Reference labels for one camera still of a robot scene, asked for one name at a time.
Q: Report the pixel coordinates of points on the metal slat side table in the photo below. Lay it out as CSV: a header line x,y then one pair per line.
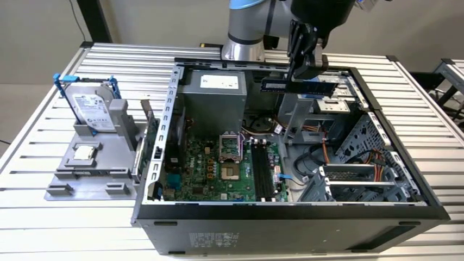
x,y
450,70

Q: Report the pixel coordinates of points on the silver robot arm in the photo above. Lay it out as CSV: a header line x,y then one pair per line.
x,y
249,27

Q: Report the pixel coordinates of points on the thin locking lever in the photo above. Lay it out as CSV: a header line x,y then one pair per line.
x,y
240,148

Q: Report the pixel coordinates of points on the silver CPU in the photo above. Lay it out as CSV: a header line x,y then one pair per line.
x,y
84,153

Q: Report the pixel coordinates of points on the black table corner cap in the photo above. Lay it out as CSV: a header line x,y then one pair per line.
x,y
86,44
390,58

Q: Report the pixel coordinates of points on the blue expansion slot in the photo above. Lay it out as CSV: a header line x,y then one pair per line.
x,y
173,180

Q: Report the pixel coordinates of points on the green graphics card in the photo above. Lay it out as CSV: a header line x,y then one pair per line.
x,y
149,141

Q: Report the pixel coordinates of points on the black PC case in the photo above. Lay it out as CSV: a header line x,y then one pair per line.
x,y
253,233

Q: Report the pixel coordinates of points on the hard disk in blue carrier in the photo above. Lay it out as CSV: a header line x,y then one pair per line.
x,y
90,111

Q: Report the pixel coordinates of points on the green motherboard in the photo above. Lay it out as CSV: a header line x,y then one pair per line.
x,y
202,174

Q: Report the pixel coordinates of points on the grey parts rack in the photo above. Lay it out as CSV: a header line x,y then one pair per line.
x,y
105,152

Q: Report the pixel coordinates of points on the black vertical post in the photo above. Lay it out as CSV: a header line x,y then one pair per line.
x,y
96,19

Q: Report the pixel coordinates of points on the CPU socket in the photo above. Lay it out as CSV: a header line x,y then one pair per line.
x,y
230,171

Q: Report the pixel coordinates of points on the grey power supply unit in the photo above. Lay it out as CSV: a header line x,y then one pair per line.
x,y
213,108

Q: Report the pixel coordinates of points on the blue plastic bay latch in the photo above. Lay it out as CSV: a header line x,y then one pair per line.
x,y
308,96

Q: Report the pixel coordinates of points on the grey metal drive cage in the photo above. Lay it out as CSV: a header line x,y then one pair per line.
x,y
300,117

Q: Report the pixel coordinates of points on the grey metal disk bay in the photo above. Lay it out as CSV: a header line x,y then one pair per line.
x,y
358,183

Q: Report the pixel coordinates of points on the black CPU cooler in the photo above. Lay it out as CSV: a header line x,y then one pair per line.
x,y
262,123

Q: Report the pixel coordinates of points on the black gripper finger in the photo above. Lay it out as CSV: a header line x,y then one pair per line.
x,y
300,43
321,54

